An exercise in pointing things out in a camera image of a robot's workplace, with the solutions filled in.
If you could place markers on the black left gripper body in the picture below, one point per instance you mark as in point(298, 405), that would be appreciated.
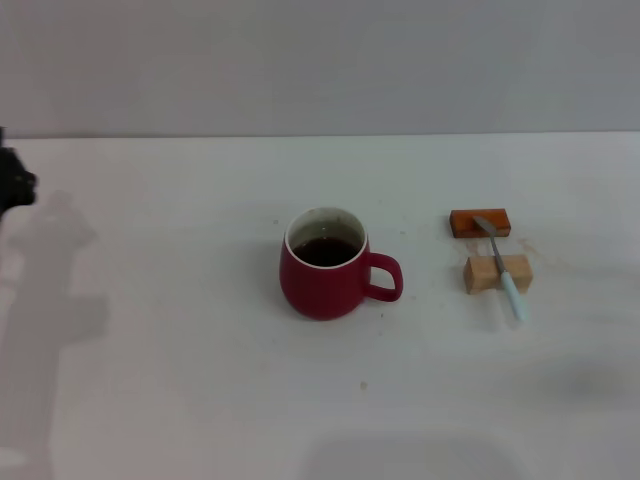
point(12, 182)

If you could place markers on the red ceramic coffee cup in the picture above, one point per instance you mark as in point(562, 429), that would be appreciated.
point(320, 290)

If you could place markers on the light wooden spoon rest block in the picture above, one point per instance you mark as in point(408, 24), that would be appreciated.
point(480, 275)

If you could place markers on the dark orange wooden block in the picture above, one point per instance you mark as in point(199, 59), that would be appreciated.
point(462, 222)

